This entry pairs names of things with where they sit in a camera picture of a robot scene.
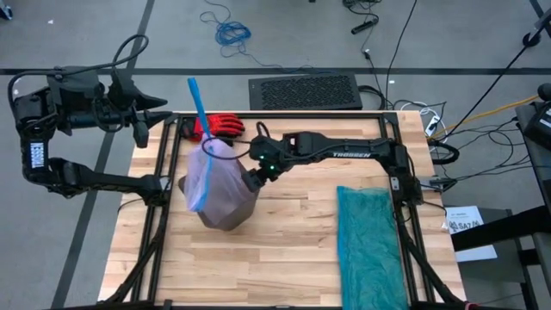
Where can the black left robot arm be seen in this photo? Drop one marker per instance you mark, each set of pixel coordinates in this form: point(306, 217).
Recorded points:
point(99, 181)

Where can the black power strip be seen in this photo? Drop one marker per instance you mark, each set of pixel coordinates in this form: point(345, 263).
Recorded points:
point(365, 26)

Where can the black desk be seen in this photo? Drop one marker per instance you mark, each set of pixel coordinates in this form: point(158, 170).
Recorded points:
point(495, 230)

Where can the pink translucent trash bag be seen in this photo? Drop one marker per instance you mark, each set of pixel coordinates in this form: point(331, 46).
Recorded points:
point(224, 172)

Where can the grey plastic trash bin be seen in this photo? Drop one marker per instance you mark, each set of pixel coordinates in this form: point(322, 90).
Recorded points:
point(228, 219)

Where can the black perforated floor mat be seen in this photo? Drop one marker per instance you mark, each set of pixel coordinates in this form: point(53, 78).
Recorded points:
point(301, 91)

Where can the black tripod stand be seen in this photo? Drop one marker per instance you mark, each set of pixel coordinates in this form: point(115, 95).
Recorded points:
point(531, 39)

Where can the white printed paper sheet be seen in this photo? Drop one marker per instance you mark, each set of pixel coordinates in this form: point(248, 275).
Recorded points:
point(462, 215)

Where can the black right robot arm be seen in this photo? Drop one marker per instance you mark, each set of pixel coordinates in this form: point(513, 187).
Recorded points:
point(344, 150)

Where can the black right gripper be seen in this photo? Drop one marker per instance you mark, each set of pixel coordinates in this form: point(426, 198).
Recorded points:
point(255, 180)

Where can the teal plastic trash bag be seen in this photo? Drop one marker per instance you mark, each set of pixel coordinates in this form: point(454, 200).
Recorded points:
point(370, 249)

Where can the white power strip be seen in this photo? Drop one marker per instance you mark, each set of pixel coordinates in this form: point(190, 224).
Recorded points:
point(432, 125)

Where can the black metal table frame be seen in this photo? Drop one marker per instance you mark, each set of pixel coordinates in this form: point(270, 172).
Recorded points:
point(301, 115)

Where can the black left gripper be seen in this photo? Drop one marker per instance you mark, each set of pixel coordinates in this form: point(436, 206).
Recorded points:
point(114, 116)

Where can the red black work glove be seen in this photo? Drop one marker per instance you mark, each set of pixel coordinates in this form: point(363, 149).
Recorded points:
point(221, 125)

